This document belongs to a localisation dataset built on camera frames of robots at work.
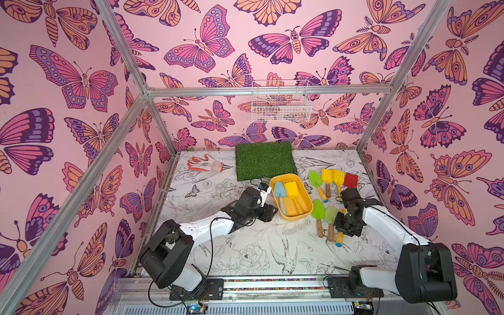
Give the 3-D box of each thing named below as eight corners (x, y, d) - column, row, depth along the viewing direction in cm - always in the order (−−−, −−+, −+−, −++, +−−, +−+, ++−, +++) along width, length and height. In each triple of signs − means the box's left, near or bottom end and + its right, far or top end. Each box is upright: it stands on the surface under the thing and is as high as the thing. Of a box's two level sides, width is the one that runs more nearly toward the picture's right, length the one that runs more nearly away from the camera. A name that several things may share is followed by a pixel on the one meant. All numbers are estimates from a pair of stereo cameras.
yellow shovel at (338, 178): (333, 196, 102) (334, 194, 100) (333, 171, 112) (334, 169, 111) (344, 198, 101) (346, 196, 99) (343, 172, 112) (344, 170, 110)
